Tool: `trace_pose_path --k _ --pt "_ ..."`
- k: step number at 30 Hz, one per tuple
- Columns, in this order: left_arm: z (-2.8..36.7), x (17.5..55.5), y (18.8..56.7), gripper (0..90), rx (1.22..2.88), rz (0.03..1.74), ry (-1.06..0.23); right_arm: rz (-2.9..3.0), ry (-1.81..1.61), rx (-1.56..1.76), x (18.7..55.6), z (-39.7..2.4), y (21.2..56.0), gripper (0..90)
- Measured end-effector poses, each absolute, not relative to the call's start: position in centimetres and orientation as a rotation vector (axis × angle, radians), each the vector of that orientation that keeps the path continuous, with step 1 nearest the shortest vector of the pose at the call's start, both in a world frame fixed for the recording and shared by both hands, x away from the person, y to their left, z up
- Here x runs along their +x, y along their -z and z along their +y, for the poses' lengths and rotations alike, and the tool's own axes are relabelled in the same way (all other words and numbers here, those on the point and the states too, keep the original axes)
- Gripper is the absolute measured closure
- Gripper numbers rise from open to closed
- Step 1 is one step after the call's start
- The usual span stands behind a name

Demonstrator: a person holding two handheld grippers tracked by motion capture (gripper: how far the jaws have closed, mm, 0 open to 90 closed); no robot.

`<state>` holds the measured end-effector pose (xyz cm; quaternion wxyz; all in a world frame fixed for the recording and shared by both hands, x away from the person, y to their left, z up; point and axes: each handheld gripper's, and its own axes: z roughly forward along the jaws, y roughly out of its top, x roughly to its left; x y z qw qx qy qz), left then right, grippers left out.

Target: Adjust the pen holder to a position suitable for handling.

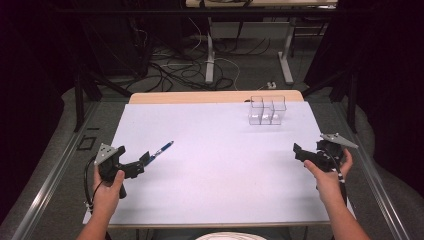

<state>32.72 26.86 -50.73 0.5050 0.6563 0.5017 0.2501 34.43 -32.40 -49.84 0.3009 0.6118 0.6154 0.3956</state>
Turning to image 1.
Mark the white table mat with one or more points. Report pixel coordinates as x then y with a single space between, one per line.
216 166

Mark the dark curtain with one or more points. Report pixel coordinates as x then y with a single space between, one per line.
383 83
30 100

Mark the light wooden desk top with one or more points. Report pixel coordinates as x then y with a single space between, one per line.
260 3

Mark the white power plug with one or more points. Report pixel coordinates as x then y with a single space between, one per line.
271 85

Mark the blue pen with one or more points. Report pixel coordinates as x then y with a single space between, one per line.
163 148

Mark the white desk leg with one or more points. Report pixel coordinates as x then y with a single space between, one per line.
286 56
210 56

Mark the metal floor rail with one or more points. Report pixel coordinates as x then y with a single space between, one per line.
50 180
370 173

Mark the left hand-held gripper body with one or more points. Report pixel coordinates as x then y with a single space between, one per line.
107 156

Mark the person's right hand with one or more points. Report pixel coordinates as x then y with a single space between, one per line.
328 183

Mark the clear acrylic organizer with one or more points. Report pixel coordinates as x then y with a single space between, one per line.
266 110

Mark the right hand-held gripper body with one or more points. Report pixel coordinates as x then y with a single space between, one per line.
330 150

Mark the person's left hand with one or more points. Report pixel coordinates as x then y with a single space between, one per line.
107 196

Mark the black metal stand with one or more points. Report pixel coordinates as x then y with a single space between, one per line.
87 83
343 90

